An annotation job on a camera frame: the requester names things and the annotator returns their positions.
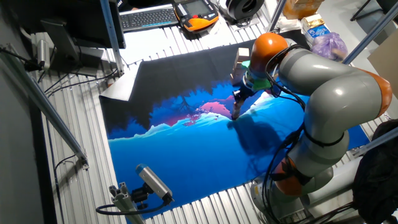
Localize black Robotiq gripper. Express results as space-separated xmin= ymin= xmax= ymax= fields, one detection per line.
xmin=233 ymin=83 xmax=256 ymax=110

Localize white paper sheet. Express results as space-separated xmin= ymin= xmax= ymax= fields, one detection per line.
xmin=208 ymin=21 xmax=225 ymax=35

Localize blue landscape printed mat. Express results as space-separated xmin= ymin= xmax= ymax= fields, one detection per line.
xmin=98 ymin=29 xmax=371 ymax=220

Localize white crumpled cloth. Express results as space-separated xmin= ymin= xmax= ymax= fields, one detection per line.
xmin=275 ymin=16 xmax=303 ymax=32

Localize black round spool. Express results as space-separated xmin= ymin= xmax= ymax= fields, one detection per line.
xmin=224 ymin=0 xmax=266 ymax=26

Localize orange black teach pendant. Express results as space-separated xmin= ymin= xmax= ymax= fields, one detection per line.
xmin=172 ymin=0 xmax=220 ymax=34

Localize blue white carton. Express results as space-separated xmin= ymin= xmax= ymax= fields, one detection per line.
xmin=303 ymin=24 xmax=331 ymax=46

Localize purple plastic bag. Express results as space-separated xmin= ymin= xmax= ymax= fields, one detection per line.
xmin=310 ymin=31 xmax=348 ymax=62

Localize gold foil packet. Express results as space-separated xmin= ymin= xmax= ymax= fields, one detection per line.
xmin=300 ymin=13 xmax=326 ymax=30

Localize brown orange package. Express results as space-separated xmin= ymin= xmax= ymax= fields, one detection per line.
xmin=282 ymin=0 xmax=326 ymax=20

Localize black computer keyboard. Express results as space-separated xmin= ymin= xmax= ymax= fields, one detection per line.
xmin=119 ymin=3 xmax=180 ymax=34

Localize brown cardboard panel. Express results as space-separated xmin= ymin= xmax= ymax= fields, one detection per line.
xmin=368 ymin=29 xmax=398 ymax=100

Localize black fabric bag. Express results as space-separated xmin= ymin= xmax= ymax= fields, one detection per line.
xmin=352 ymin=119 xmax=398 ymax=224

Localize black computer monitor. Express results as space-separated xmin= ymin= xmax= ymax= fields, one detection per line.
xmin=12 ymin=0 xmax=127 ymax=78

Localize black office chair base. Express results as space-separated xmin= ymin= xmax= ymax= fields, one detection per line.
xmin=349 ymin=0 xmax=398 ymax=22

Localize small silver cylinder device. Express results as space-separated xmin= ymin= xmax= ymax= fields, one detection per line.
xmin=36 ymin=39 xmax=51 ymax=71

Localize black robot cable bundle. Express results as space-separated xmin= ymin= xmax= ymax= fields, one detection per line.
xmin=261 ymin=45 xmax=307 ymax=224

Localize aluminium frame post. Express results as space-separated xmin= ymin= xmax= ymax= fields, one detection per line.
xmin=266 ymin=0 xmax=287 ymax=34
xmin=99 ymin=0 xmax=126 ymax=77

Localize grey camera with blue end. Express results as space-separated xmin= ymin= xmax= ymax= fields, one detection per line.
xmin=135 ymin=163 xmax=175 ymax=203

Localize black camera ball mount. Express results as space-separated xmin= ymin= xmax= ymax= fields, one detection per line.
xmin=130 ymin=183 xmax=154 ymax=210

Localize aluminium frame beam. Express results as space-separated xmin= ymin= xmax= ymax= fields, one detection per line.
xmin=0 ymin=43 xmax=90 ymax=170
xmin=351 ymin=126 xmax=398 ymax=157
xmin=341 ymin=2 xmax=398 ymax=65

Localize aluminium profile bracket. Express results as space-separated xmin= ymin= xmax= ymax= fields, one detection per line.
xmin=108 ymin=182 xmax=147 ymax=224

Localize black camera cable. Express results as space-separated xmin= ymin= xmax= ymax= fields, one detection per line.
xmin=95 ymin=198 xmax=170 ymax=216

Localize thin black table cables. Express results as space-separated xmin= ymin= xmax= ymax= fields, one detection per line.
xmin=43 ymin=67 xmax=119 ymax=98

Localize black plug cable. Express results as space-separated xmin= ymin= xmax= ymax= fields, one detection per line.
xmin=0 ymin=46 xmax=44 ymax=72

